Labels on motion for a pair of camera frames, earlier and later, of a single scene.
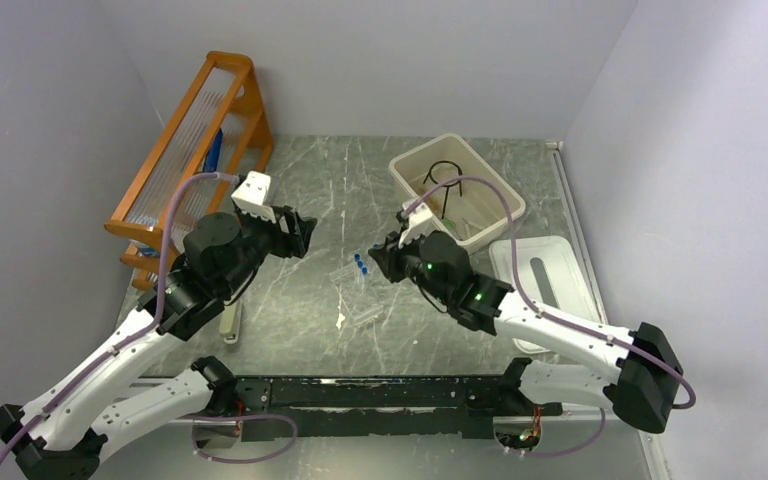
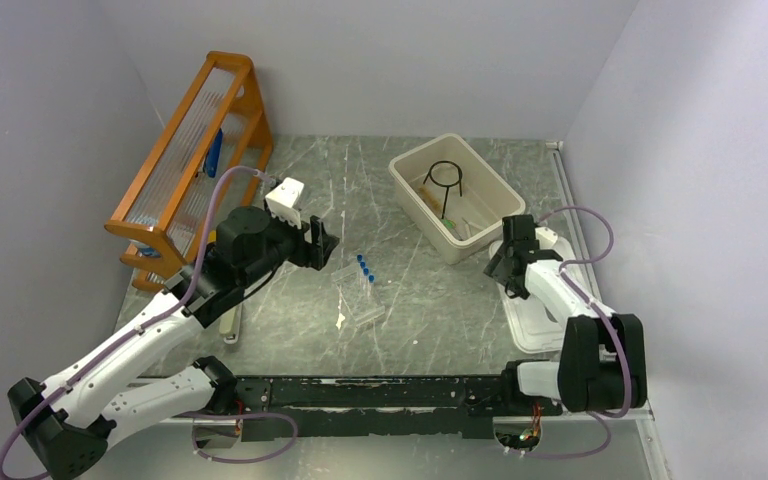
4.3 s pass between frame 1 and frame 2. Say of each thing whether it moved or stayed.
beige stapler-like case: stayed
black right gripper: moved
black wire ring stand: stayed
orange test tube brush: stayed
